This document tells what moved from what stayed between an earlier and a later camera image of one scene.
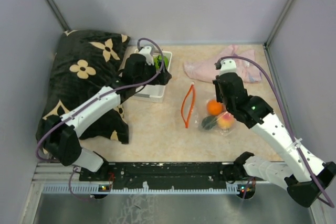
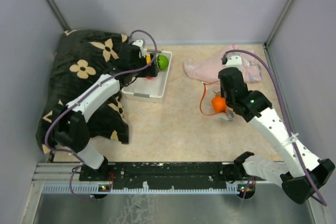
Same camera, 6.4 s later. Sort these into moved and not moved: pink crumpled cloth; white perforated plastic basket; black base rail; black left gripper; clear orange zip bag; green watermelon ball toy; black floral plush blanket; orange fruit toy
Moved: orange fruit toy; clear orange zip bag; black left gripper
Not moved: white perforated plastic basket; black floral plush blanket; green watermelon ball toy; black base rail; pink crumpled cloth
